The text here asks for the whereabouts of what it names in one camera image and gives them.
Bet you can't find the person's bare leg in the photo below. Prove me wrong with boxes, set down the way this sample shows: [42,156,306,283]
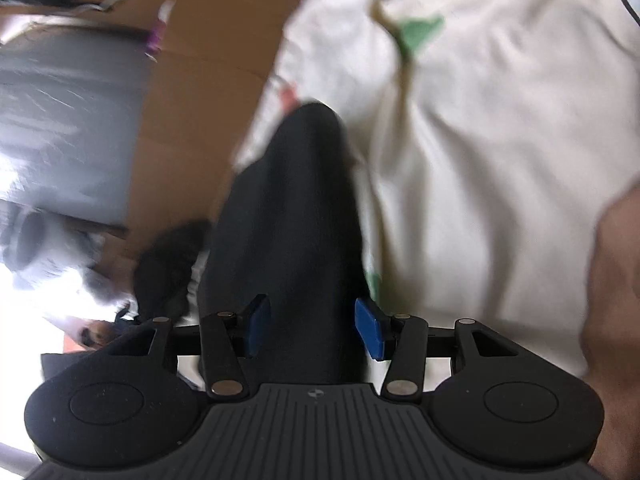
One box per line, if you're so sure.
[581,192,640,480]

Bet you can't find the black pants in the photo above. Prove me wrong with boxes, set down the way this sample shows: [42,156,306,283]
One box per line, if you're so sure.
[200,102,377,386]

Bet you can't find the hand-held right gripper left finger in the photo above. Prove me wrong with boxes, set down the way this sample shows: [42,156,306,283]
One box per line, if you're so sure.
[107,294,273,401]

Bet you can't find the grey white fluffy cloth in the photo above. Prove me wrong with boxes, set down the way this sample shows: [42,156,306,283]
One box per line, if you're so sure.
[0,202,137,333]

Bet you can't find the flattened cardboard sheet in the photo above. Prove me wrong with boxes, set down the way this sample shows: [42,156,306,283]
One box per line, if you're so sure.
[0,0,332,267]

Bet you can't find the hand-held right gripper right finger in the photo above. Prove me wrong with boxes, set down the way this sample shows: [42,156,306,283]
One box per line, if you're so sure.
[354,297,518,401]

